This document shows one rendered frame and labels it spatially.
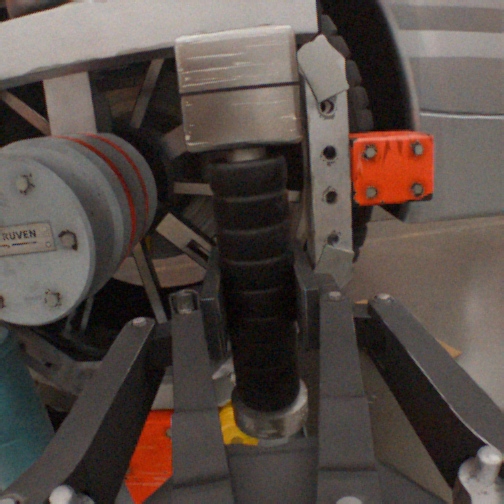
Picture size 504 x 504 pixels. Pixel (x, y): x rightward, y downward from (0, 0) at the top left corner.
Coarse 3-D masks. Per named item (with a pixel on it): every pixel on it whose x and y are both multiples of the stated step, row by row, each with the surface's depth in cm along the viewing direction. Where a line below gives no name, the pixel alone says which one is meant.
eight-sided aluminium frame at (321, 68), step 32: (0, 0) 35; (320, 64) 35; (320, 96) 36; (320, 128) 37; (320, 160) 38; (320, 192) 39; (320, 224) 40; (320, 256) 41; (352, 256) 41; (0, 320) 48; (32, 352) 50; (64, 384) 47; (224, 384) 46
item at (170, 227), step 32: (160, 64) 44; (0, 96) 45; (32, 96) 60; (0, 128) 56; (128, 128) 47; (288, 160) 64; (160, 192) 53; (192, 192) 49; (160, 224) 51; (192, 224) 52; (192, 256) 52; (128, 288) 74; (160, 288) 55; (64, 320) 57; (96, 320) 61; (128, 320) 63; (160, 320) 55; (96, 352) 55
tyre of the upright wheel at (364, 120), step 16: (0, 16) 40; (336, 48) 42; (352, 64) 43; (352, 80) 43; (352, 96) 44; (352, 112) 44; (368, 112) 45; (352, 128) 45; (368, 128) 45; (352, 208) 48; (368, 208) 48; (352, 224) 49; (352, 240) 49; (64, 352) 55; (80, 352) 55; (208, 352) 55
